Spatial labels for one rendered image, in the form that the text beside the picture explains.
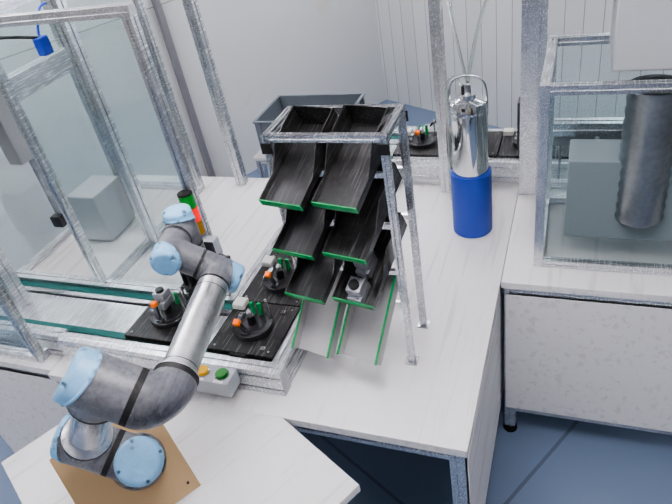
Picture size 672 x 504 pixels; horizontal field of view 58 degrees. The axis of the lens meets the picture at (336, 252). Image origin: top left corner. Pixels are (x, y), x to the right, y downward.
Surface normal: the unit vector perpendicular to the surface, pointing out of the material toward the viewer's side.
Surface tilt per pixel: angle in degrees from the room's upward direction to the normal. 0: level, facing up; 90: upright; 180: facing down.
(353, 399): 0
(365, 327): 45
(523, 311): 90
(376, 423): 0
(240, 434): 0
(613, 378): 90
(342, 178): 25
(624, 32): 90
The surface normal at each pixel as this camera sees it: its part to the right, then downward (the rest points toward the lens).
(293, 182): -0.35, -0.48
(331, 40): 0.66, 0.35
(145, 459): 0.43, -0.26
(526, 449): -0.16, -0.80
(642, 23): -0.32, 0.60
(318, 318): -0.45, -0.16
